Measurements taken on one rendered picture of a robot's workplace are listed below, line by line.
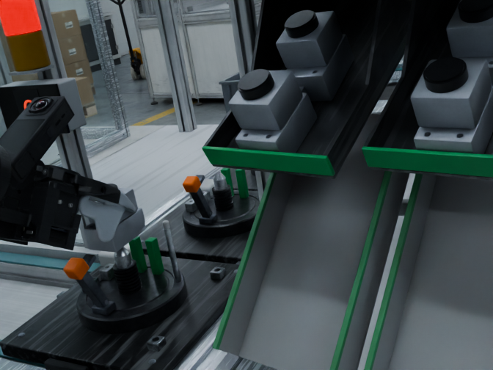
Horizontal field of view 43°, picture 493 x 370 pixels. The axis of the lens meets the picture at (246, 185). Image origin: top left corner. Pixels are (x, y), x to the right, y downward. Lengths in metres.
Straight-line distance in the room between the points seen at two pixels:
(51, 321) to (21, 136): 0.28
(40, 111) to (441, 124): 0.41
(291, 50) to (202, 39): 5.59
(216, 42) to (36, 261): 5.09
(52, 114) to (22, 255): 0.49
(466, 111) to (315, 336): 0.27
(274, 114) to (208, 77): 5.71
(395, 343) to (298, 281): 0.11
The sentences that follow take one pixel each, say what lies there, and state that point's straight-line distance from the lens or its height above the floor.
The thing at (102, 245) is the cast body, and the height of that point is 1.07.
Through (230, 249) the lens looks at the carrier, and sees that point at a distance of 0.91.
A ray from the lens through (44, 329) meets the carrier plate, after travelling 0.83.
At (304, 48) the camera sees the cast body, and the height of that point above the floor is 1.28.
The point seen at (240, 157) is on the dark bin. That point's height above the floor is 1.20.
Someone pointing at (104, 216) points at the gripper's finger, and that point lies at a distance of 0.72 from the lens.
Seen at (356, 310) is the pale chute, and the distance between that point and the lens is 0.57.
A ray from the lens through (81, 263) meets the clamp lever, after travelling 0.73.
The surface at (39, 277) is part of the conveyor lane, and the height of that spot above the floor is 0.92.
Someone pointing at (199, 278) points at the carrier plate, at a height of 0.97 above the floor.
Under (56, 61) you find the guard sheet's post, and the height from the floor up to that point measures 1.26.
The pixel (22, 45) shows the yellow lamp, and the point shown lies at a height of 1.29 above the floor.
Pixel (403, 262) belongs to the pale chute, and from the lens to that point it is 0.59.
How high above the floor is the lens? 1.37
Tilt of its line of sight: 20 degrees down
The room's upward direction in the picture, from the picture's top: 9 degrees counter-clockwise
